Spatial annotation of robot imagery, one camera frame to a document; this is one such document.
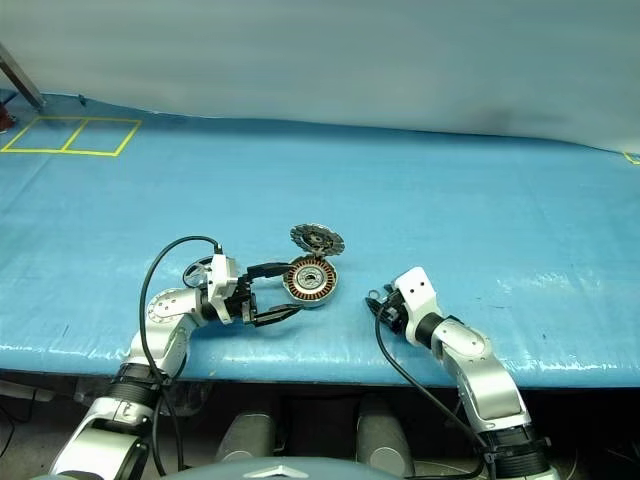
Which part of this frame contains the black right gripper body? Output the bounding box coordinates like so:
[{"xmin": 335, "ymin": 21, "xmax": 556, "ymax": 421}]
[{"xmin": 381, "ymin": 284, "xmax": 409, "ymax": 334}]

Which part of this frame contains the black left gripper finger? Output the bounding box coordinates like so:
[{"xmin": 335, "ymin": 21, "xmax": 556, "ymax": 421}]
[
  {"xmin": 251, "ymin": 305, "xmax": 303, "ymax": 330},
  {"xmin": 245, "ymin": 260, "xmax": 294, "ymax": 281}
]

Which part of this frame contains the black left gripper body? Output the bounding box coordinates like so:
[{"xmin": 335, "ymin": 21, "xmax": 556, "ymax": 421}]
[{"xmin": 219, "ymin": 272, "xmax": 259, "ymax": 327}]

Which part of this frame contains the round silver motor housing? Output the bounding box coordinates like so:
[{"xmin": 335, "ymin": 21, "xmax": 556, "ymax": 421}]
[{"xmin": 281, "ymin": 253, "xmax": 342, "ymax": 309}]

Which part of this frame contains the silver spoked rotor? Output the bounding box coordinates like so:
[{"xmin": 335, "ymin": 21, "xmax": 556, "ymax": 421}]
[{"xmin": 182, "ymin": 253, "xmax": 215, "ymax": 290}]

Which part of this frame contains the round silver housing lid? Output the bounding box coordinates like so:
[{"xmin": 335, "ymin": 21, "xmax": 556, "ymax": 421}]
[{"xmin": 288, "ymin": 222, "xmax": 347, "ymax": 259}]

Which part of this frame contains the blue table cover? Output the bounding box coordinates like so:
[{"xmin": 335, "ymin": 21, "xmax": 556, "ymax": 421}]
[{"xmin": 0, "ymin": 88, "xmax": 640, "ymax": 389}]

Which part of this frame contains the grey rounded shape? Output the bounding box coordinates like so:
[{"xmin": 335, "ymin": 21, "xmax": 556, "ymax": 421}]
[
  {"xmin": 355, "ymin": 399, "xmax": 416, "ymax": 479},
  {"xmin": 214, "ymin": 412, "xmax": 278, "ymax": 464}
]

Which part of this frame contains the yellow tape double square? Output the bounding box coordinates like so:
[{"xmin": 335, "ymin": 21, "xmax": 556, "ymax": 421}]
[{"xmin": 1, "ymin": 116, "xmax": 143, "ymax": 158}]

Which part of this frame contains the grey metal bar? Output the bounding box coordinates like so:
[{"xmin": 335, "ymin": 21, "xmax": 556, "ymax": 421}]
[{"xmin": 0, "ymin": 42, "xmax": 48, "ymax": 109}]

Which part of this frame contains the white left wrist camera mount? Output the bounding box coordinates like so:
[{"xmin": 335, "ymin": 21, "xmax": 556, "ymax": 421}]
[{"xmin": 205, "ymin": 253, "xmax": 242, "ymax": 329}]

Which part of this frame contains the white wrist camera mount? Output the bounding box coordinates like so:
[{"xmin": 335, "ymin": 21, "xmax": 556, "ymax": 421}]
[
  {"xmin": 390, "ymin": 267, "xmax": 444, "ymax": 346},
  {"xmin": 205, "ymin": 253, "xmax": 242, "ymax": 329}
]

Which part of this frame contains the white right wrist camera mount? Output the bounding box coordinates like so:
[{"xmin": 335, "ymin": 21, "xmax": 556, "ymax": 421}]
[{"xmin": 390, "ymin": 267, "xmax": 444, "ymax": 346}]

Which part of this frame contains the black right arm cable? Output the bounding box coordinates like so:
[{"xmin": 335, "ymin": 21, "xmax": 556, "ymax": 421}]
[{"xmin": 374, "ymin": 304, "xmax": 497, "ymax": 480}]

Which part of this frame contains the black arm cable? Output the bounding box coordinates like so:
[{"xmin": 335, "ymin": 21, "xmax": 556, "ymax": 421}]
[
  {"xmin": 139, "ymin": 234, "xmax": 226, "ymax": 476},
  {"xmin": 374, "ymin": 304, "xmax": 497, "ymax": 480}
]

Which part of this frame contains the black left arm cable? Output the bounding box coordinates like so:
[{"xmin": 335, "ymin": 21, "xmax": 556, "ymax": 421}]
[{"xmin": 139, "ymin": 234, "xmax": 226, "ymax": 476}]

